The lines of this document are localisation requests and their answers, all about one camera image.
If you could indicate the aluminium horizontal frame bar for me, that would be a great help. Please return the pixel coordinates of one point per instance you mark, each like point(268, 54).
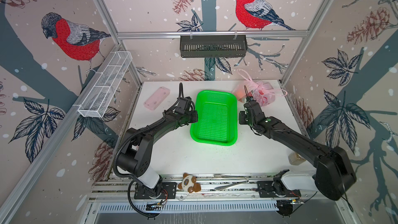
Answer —
point(250, 34)

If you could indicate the black hanging wall basket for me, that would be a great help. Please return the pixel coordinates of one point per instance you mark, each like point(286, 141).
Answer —
point(213, 46)

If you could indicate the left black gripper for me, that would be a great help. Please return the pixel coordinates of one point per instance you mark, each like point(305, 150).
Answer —
point(195, 116)

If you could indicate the small glass jar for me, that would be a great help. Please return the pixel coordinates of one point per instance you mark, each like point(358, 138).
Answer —
point(295, 159)

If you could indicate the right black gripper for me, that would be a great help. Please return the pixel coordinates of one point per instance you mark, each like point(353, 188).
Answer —
point(241, 115)

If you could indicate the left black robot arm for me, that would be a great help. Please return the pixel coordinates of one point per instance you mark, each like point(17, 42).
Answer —
point(132, 159)

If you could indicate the panda plush toy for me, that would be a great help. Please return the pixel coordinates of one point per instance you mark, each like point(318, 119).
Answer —
point(189, 184)

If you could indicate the pink rectangular lid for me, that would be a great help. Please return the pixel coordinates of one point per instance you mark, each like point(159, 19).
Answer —
point(157, 98)

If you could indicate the green plastic basket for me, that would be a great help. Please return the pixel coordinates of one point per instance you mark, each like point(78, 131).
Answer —
point(217, 118)

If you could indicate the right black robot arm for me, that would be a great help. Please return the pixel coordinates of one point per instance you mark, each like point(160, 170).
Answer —
point(334, 172)

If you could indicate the metal tongs on rail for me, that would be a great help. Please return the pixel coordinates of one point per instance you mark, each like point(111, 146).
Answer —
point(226, 186)

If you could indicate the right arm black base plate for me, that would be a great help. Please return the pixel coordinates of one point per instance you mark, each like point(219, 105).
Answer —
point(275, 189)

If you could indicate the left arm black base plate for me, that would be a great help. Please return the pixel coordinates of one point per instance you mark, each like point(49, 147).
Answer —
point(161, 191)

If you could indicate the pink plastic bag with fruit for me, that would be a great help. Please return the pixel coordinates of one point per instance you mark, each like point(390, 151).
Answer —
point(262, 92)

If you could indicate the white wire mesh shelf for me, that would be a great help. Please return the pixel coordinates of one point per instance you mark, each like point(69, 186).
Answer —
point(101, 94)

